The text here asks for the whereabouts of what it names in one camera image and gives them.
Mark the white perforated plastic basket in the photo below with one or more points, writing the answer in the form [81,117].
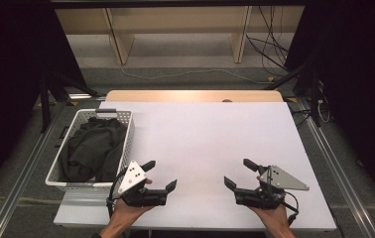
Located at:
[86,185]

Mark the black curtain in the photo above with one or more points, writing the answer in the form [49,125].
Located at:
[364,82]
[7,82]

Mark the dark grey garment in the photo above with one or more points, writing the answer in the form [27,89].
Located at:
[93,148]

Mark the black tripod stand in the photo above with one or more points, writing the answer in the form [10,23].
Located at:
[45,105]

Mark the aluminium floor rail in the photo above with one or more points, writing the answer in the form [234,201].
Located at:
[26,172]
[337,172]

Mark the yellow tape marker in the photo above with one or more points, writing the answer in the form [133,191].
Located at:
[292,99]
[271,79]
[73,103]

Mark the person's left hand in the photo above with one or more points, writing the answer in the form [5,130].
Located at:
[126,211]

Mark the black metal stand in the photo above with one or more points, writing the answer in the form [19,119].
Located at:
[314,99]

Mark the person's right hand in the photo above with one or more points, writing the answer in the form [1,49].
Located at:
[274,218]

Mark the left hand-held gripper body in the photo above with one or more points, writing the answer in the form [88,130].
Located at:
[132,178]

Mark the light wooden shelf unit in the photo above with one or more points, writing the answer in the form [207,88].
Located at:
[175,20]

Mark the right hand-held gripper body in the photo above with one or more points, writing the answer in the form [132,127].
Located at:
[284,180]

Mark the short silver rail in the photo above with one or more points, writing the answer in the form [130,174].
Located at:
[83,96]

